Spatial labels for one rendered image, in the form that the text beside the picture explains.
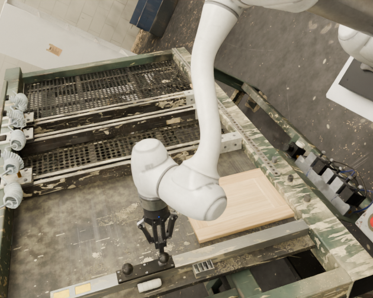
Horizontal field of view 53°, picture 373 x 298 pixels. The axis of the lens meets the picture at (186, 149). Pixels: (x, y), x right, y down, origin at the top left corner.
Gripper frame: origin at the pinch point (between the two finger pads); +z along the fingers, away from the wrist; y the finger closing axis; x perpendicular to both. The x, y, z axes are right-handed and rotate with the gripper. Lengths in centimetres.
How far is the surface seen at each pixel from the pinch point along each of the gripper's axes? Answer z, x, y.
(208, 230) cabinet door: 13.9, -12.4, -21.3
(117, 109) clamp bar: 9, -112, -3
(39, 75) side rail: 12, -186, 40
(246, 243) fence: 11.7, -0.3, -31.6
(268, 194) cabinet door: 14, -23, -53
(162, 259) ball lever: 0.6, 4.8, 0.7
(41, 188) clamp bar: 12, -59, 40
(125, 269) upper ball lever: 0.4, 4.7, 12.7
